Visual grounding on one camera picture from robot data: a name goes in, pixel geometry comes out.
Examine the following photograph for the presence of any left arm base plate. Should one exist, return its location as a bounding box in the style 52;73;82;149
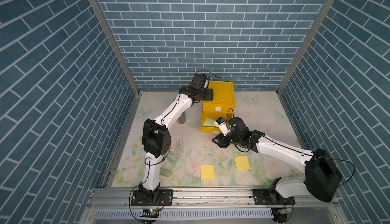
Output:
130;189;173;206

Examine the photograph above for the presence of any aluminium mounting rail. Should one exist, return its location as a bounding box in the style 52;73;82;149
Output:
86;187;339;209

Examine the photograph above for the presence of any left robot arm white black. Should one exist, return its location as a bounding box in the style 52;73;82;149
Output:
139;87;213;203

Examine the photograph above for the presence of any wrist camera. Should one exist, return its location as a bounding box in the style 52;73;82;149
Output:
214;117;231;136
190;73;209;91

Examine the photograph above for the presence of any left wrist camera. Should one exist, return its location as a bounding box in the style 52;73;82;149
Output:
190;73;209;91

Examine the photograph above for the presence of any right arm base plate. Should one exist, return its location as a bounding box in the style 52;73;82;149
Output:
252;188;296;205

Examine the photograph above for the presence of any pen tube blue lid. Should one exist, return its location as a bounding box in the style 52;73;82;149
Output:
177;113;186;124

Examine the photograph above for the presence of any white cable duct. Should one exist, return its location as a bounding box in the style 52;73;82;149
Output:
89;207;274;221

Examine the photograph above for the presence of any yellow sticky pad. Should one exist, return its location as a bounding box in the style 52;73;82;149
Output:
234;156;251;171
200;165;215;181

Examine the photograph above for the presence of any green sticky pad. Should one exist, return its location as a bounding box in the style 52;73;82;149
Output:
202;117;215;127

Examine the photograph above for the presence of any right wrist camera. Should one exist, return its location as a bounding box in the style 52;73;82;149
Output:
214;117;231;136

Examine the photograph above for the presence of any yellow drawer cabinet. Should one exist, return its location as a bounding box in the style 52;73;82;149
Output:
203;81;235;112

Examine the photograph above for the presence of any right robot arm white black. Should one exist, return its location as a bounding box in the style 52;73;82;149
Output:
212;130;342;203

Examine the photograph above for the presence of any yellow drawer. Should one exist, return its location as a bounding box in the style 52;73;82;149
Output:
201;109;233;134

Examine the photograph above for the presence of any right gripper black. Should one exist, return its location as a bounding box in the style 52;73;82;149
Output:
211;131;242;148

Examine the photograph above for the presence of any grey green case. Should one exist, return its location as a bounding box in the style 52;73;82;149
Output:
159;168;172;178

